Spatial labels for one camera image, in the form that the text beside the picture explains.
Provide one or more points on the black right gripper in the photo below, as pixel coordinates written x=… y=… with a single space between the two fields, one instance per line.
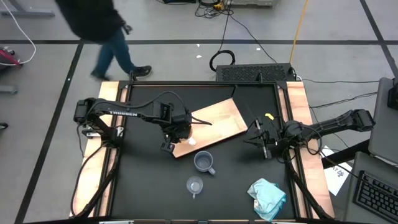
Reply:
x=272 y=133

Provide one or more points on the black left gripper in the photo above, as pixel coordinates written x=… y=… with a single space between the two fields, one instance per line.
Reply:
x=178 y=129

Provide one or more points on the grey mug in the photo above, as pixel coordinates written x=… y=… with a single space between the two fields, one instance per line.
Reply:
x=203 y=161

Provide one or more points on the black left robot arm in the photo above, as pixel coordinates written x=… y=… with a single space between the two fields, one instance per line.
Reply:
x=124 y=112

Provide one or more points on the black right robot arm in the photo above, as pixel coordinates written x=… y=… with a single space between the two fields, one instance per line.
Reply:
x=335 y=124

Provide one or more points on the yellow tag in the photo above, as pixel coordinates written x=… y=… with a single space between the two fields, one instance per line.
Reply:
x=269 y=116

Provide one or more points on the wooden cutting board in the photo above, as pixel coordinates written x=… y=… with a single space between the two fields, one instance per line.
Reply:
x=220 y=124

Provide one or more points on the light blue cloth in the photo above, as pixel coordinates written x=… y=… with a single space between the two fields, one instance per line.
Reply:
x=267 y=199

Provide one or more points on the black perforated computer case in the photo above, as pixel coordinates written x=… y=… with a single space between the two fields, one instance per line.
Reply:
x=252 y=73

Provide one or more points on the white paper sheet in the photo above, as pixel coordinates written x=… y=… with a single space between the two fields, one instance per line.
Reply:
x=337 y=177

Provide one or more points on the black desk leg bar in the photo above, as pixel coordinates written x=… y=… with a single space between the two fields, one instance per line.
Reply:
x=345 y=155

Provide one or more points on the grey desk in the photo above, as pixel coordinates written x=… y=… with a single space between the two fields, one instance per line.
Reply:
x=353 y=193

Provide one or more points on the grey side table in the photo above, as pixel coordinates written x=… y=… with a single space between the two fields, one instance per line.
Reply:
x=381 y=130

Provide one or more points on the black keyboard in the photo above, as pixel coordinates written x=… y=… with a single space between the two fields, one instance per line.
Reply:
x=376 y=196

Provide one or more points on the grey power strip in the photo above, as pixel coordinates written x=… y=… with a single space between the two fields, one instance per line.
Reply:
x=255 y=2

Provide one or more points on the person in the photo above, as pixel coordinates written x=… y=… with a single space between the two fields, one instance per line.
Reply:
x=93 y=18

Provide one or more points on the black desktop device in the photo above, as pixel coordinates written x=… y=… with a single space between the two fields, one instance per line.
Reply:
x=393 y=96

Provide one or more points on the small black floor object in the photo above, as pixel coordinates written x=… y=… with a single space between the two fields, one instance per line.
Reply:
x=3 y=126

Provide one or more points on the grey desk foot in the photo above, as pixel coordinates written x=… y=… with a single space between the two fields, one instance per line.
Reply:
x=7 y=89
x=31 y=13

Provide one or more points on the red device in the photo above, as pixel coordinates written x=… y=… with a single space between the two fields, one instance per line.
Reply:
x=7 y=57

